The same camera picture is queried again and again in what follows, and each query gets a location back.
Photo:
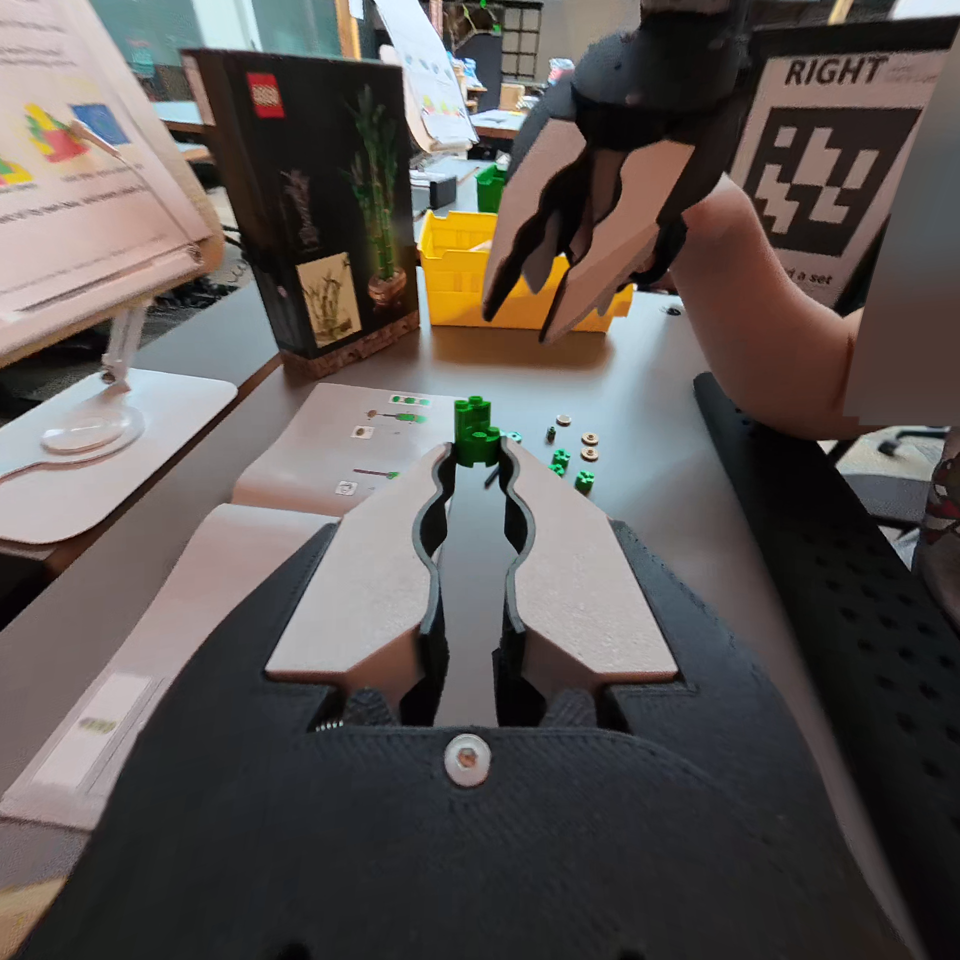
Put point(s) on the small black box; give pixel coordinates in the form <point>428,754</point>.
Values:
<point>444,193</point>

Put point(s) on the background document stand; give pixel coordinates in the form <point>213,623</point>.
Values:
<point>427,75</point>

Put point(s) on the black mesh office chair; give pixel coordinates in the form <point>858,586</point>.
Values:
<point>862,637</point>

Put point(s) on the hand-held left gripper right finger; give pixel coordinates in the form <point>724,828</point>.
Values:
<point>585,600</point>

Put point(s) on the green plastic bin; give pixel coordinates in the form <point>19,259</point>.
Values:
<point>491,187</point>

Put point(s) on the printed instruction sheet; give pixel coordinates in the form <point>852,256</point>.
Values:
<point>75,187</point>

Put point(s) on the wooden document stand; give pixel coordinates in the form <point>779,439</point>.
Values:
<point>112,457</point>

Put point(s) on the black and white marker sign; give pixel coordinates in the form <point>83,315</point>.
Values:
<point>832,165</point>

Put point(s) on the grey desk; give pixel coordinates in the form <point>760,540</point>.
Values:
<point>660,390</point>

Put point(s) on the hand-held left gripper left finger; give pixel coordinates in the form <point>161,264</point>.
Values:
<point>360,592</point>

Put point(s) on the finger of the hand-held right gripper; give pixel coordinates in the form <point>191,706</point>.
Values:
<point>630,217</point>
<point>529,195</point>

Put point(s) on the green brick assembly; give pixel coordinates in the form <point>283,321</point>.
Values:
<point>474,435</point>

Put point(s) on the black bamboo set box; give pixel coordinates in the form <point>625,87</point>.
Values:
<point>315,210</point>

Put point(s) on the yellow plastic bin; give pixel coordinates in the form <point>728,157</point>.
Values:
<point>457,277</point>

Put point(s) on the white instruction booklet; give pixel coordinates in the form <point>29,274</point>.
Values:
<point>315,450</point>

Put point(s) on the person's right forearm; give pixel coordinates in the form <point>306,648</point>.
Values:
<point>750,322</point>

